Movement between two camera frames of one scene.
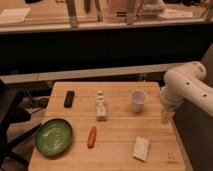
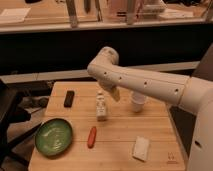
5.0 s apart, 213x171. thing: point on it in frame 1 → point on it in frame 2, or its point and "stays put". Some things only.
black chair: x=9 y=115 stays put
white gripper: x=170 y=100 → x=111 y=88
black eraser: x=68 y=102 stays put
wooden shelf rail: x=90 y=74 stays put
